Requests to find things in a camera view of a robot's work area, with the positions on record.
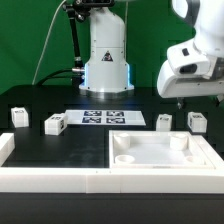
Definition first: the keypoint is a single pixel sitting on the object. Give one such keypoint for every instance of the white U-shaped fence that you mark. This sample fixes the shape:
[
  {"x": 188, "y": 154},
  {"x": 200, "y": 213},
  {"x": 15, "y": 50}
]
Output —
[{"x": 111, "y": 180}]

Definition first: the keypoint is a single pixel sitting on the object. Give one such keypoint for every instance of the white square tabletop part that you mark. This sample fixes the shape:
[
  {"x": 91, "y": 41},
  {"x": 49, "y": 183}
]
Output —
[{"x": 152, "y": 149}]

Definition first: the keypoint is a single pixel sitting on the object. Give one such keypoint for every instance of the white sheet with markers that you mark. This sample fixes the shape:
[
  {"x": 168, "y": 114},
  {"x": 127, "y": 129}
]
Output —
[{"x": 105, "y": 117}]

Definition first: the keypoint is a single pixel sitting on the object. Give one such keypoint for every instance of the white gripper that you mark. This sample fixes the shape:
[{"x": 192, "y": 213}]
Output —
[{"x": 188, "y": 72}]

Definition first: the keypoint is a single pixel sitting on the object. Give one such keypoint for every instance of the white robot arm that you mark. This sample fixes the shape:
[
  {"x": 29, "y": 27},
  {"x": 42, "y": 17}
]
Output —
[{"x": 107, "y": 72}]

